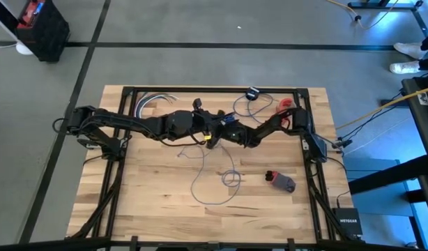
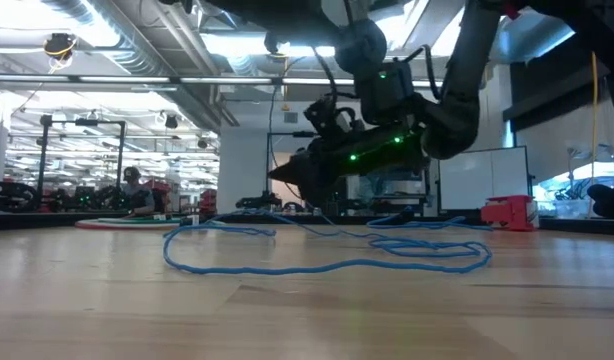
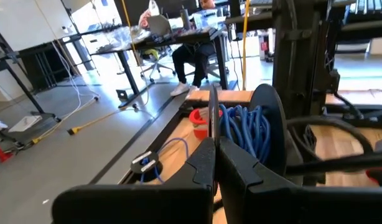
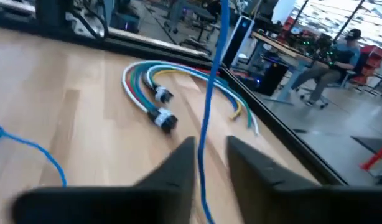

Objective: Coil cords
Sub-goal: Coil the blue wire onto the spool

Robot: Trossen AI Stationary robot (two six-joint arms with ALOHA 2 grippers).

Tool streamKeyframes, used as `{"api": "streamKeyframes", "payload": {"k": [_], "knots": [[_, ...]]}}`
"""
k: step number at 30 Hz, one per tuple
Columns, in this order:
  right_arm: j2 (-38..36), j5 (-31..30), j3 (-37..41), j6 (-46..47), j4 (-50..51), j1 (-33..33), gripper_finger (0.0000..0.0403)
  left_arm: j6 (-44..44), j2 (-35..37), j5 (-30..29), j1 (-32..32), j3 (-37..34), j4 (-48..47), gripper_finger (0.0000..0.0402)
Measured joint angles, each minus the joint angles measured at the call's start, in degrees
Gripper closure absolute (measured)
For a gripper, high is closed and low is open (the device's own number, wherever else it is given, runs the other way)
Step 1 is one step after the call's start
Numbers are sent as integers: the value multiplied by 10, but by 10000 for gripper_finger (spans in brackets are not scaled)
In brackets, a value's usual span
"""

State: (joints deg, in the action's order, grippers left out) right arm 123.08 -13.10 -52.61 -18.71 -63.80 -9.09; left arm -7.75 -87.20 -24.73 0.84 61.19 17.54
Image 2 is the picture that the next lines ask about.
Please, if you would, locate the computer monitor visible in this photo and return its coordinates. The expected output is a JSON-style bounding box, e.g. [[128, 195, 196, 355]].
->
[[381, 169, 428, 197]]

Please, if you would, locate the ceiling cord reel yellow cord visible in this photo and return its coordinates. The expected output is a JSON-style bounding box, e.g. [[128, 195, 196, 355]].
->
[[42, 32, 78, 71]]

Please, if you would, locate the short blue cable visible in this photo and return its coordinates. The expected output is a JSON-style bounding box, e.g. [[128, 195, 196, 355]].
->
[[365, 213, 494, 233]]

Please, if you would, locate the person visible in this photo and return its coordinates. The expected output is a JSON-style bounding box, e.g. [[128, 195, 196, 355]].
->
[[120, 165, 157, 217]]

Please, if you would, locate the silver ceiling duct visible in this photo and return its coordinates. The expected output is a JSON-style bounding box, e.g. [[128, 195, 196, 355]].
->
[[39, 0, 241, 134]]

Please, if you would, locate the yellow hanging cord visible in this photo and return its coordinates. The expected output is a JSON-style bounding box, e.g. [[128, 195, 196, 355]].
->
[[590, 49, 599, 169]]

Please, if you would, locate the black table edge rail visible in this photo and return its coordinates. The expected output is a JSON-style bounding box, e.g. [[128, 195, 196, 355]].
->
[[0, 211, 614, 237]]

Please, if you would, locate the black overhead beam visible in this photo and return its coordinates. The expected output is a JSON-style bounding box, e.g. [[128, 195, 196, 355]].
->
[[501, 44, 614, 131]]

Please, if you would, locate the large black cable spool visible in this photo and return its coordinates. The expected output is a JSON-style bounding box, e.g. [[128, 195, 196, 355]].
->
[[334, 18, 389, 76]]

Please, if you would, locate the black chair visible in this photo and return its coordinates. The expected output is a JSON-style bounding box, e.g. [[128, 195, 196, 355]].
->
[[586, 149, 614, 221]]

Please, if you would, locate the red tool cart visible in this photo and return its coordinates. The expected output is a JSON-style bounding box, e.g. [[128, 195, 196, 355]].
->
[[146, 179, 176, 216], [199, 188, 219, 215]]

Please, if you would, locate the whiteboard on stand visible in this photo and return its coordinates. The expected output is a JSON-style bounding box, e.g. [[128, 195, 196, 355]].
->
[[436, 145, 534, 214]]

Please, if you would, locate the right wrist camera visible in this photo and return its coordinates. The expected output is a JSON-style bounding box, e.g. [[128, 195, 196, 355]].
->
[[304, 94, 368, 146]]

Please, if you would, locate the long ceiling light strip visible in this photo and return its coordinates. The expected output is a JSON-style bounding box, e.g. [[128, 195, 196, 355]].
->
[[0, 74, 443, 87]]

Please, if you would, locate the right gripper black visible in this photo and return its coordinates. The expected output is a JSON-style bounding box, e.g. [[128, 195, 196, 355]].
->
[[268, 127, 428, 209]]

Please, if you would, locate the long blue ethernet cable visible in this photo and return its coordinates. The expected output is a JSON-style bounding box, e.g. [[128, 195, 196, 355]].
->
[[161, 208, 493, 277]]

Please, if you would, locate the red tape dispenser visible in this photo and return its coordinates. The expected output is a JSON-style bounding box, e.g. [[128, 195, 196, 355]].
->
[[480, 194, 540, 233]]

